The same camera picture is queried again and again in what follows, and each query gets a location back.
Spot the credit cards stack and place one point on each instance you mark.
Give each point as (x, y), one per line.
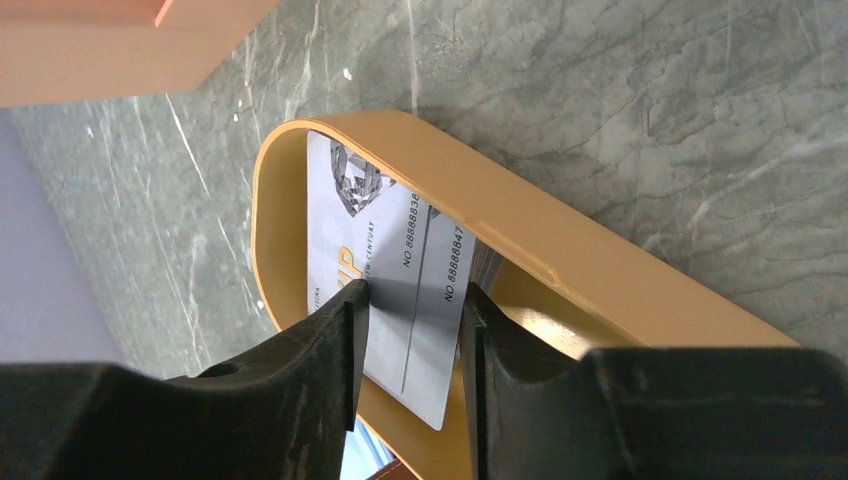
(363, 224)

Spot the orange desk organizer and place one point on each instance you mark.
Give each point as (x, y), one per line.
(66, 51)

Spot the yellow oval tray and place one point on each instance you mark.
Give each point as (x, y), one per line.
(555, 256)

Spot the brown leather card holder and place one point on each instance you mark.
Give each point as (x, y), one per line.
(366, 457)

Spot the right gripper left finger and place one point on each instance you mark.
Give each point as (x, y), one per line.
(280, 410)

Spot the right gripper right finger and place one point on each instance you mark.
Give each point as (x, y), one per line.
(646, 413)

